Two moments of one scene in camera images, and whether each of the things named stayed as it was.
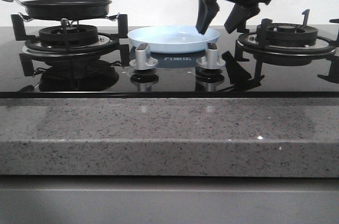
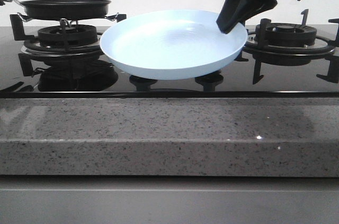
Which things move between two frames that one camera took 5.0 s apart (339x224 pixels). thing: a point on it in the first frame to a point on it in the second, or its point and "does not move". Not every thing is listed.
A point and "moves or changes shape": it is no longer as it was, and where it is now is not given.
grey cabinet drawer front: (96, 199) does not move
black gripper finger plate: (207, 8) to (238, 0)
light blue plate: (176, 39) moves or changes shape
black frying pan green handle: (61, 9) does not move
